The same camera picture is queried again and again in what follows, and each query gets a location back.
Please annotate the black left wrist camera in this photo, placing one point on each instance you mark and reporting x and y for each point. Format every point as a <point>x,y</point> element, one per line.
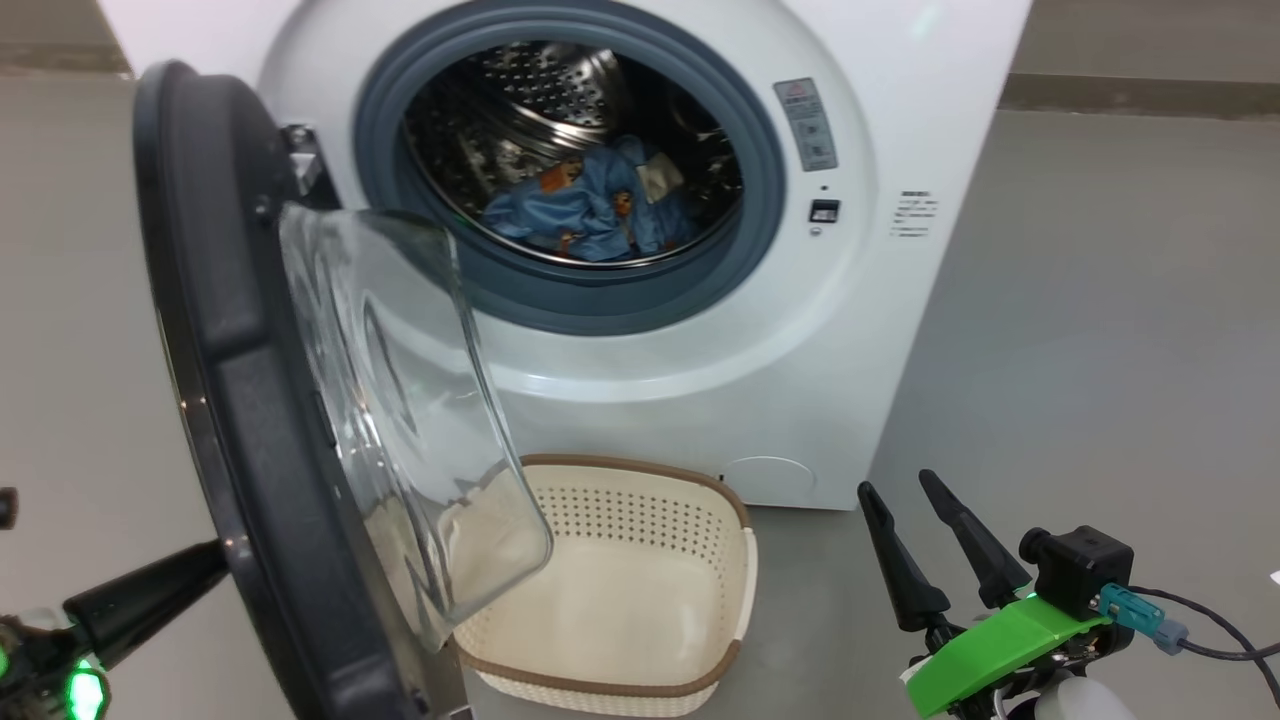
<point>6,508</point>

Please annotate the cream and blue cartoon garment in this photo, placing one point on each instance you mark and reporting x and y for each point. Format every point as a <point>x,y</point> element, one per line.
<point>660,178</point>

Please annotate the steel washer drum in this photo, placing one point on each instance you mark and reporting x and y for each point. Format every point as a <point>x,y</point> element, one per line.
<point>520,100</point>

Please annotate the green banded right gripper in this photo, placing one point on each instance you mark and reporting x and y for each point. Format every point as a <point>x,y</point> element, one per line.
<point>1000,645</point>

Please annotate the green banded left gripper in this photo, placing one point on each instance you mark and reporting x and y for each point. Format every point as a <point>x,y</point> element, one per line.
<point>40,670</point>

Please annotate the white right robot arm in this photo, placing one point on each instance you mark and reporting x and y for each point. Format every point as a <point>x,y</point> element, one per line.
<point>1085,700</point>

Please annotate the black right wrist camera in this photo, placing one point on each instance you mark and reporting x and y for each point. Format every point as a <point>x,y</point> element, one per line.
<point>1085,565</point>

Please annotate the white front-load washing machine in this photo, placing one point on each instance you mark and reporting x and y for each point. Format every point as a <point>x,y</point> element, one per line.
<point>800,400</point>

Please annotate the cream perforated laundry basket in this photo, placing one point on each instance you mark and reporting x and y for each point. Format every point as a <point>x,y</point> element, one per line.
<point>640,600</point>

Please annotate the blue cartoon print garment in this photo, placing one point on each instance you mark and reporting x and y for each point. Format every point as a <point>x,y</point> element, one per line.
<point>560,215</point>

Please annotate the grey warning sticker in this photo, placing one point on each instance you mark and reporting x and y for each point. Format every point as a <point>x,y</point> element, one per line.
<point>806,125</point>

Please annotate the black glass washing machine door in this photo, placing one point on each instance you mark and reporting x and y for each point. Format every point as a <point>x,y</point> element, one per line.
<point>240,400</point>

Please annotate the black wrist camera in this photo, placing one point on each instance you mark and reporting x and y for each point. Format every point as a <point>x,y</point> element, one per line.
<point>6,508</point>
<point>1085,565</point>

